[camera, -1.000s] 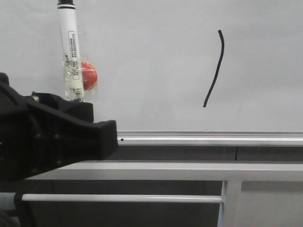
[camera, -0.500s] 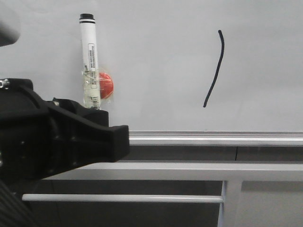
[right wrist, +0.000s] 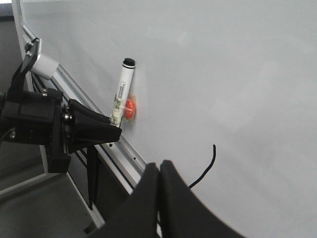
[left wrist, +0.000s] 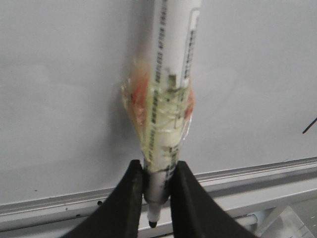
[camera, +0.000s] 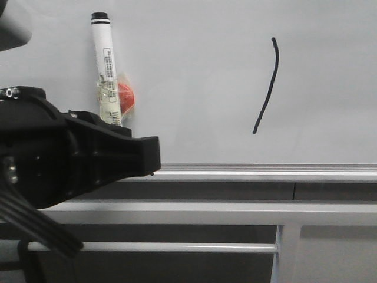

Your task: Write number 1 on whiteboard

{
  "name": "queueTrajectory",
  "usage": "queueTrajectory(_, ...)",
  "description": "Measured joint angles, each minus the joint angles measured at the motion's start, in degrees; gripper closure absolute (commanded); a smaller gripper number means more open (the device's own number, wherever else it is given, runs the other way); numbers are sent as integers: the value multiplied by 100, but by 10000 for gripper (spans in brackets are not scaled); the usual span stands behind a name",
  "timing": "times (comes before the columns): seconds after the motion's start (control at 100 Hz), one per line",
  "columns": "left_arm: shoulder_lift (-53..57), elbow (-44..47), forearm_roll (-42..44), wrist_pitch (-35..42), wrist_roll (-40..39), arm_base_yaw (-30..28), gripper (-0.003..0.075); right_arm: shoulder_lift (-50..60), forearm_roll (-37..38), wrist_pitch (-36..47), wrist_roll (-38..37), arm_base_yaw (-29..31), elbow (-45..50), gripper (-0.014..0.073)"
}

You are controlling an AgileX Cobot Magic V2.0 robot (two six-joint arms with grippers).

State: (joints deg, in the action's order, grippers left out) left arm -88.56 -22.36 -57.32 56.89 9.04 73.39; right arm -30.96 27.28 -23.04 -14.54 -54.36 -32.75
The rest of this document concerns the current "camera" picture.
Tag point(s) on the white whiteboard marker pen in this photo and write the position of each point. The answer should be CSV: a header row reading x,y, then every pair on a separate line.
x,y
108,96

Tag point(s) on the white whiteboard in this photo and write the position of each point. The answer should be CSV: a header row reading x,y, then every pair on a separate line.
x,y
200,71

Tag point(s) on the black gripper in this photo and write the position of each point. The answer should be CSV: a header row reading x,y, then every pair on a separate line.
x,y
44,149

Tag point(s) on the white metal stand frame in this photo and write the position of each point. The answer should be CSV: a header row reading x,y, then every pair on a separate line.
x,y
318,242

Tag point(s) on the white horizontal metal rod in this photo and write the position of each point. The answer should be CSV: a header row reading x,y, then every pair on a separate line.
x,y
248,248

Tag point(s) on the aluminium whiteboard tray rail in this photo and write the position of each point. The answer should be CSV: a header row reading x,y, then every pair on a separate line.
x,y
275,172

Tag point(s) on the red round magnet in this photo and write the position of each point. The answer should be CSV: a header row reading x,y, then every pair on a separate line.
x,y
126,96

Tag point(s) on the black marker stroke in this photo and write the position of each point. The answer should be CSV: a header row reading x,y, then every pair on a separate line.
x,y
271,85

